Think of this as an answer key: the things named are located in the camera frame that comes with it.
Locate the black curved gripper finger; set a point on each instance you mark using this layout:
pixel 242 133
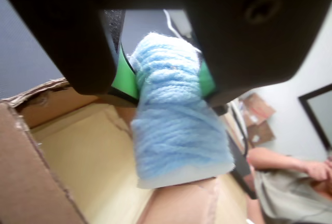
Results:
pixel 64 27

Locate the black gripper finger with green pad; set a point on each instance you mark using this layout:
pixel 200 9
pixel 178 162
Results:
pixel 246 40

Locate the blue yarn-wrapped foam block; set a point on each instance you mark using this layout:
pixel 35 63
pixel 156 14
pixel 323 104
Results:
pixel 176 120

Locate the person's bare forearm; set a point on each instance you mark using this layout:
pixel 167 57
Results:
pixel 275 160

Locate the open brown cardboard box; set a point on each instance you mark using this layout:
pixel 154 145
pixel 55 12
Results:
pixel 20 169

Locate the person's bare hand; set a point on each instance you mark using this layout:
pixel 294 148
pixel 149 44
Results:
pixel 320 170

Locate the cardboard carton with red print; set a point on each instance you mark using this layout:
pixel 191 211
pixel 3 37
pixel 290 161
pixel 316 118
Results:
pixel 259 107

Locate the plain brown cardboard carton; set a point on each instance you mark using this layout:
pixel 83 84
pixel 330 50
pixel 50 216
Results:
pixel 262 134

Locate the yellow foam pad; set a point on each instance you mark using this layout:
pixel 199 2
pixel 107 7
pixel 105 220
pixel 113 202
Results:
pixel 90 169

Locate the seated person in grey shirt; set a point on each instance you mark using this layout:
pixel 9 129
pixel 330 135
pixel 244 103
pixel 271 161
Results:
pixel 285 195

